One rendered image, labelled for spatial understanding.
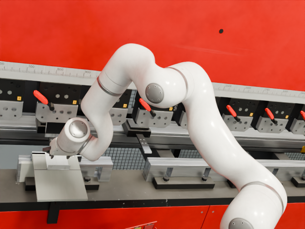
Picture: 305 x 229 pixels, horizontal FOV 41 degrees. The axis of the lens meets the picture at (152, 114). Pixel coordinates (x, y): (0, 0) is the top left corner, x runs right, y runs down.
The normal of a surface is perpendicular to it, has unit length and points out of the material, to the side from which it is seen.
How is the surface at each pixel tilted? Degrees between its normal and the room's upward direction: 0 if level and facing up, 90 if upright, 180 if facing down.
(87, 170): 90
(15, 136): 90
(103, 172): 90
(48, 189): 0
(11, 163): 0
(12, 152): 0
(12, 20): 90
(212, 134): 58
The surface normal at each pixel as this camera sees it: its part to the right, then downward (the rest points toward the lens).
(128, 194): 0.24, -0.86
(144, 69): -0.77, -0.44
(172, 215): 0.30, 0.50
